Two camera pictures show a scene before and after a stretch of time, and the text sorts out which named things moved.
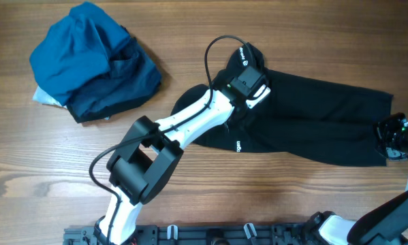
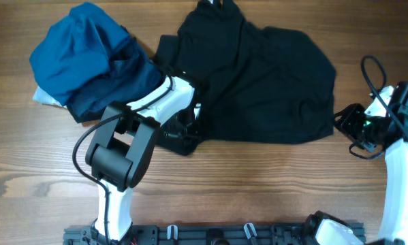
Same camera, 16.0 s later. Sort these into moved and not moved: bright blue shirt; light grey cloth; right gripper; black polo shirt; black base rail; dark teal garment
Moved: right gripper; black polo shirt
Not moved: dark teal garment; bright blue shirt; light grey cloth; black base rail
